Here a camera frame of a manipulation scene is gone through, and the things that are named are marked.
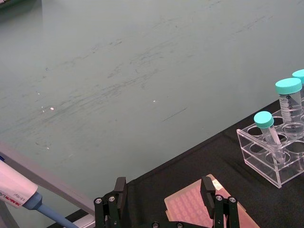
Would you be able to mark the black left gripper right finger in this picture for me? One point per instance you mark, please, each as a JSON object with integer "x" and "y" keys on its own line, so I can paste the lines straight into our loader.
{"x": 207, "y": 192}

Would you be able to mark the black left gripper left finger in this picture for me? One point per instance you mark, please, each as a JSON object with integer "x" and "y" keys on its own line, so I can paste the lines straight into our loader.
{"x": 120, "y": 197}

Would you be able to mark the pink pipette tip box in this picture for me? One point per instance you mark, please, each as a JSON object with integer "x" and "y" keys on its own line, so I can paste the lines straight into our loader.
{"x": 185, "y": 206}

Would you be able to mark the clear acrylic tube rack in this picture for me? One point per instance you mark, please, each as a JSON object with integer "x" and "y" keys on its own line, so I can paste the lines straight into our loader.
{"x": 263, "y": 166}

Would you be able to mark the black table cloth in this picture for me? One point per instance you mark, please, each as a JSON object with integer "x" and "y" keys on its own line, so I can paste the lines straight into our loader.
{"x": 273, "y": 209}

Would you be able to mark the grey metal pipette stand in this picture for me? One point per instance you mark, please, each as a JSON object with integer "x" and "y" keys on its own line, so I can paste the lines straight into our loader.
{"x": 50, "y": 181}

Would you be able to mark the small teal-capped clear tube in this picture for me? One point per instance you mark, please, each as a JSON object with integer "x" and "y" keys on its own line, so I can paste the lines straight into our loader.
{"x": 263, "y": 120}

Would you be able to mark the white and blue pipette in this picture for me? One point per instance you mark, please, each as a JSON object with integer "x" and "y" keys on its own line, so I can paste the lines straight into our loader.
{"x": 14, "y": 187}

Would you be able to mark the large teal-capped clear tube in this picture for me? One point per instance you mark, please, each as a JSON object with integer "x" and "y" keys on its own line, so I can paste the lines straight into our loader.
{"x": 288, "y": 99}
{"x": 299, "y": 74}

